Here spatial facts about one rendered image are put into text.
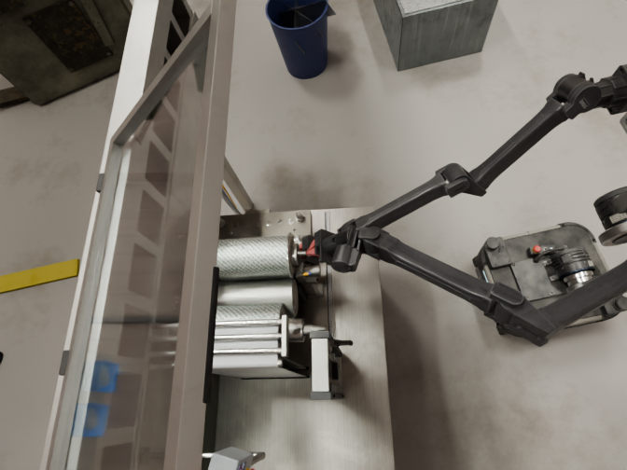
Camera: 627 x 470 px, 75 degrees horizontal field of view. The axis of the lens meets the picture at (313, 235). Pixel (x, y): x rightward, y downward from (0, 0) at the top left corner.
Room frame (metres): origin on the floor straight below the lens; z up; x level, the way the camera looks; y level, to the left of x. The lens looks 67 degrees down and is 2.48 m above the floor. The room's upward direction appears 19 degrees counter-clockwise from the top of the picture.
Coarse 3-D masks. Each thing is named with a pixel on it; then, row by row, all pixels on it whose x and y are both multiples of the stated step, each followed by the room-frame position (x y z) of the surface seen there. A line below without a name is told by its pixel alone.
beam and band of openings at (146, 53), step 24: (144, 0) 1.24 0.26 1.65; (168, 0) 1.28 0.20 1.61; (144, 24) 1.14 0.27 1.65; (168, 24) 1.20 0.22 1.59; (144, 48) 1.05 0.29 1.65; (168, 48) 1.25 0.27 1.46; (120, 72) 0.99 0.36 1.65; (144, 72) 0.96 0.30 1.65; (120, 96) 0.91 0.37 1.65; (120, 120) 0.82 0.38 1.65; (96, 192) 0.63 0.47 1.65; (72, 312) 0.35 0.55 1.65; (48, 432) 0.13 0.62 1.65
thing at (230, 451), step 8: (232, 448) -0.01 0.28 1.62; (216, 456) -0.01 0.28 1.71; (224, 456) -0.02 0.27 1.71; (232, 456) -0.02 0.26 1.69; (240, 456) -0.02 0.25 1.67; (248, 456) -0.03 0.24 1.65; (216, 464) -0.02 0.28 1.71; (224, 464) -0.03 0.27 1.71; (232, 464) -0.03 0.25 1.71; (240, 464) -0.04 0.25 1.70; (248, 464) -0.04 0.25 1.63
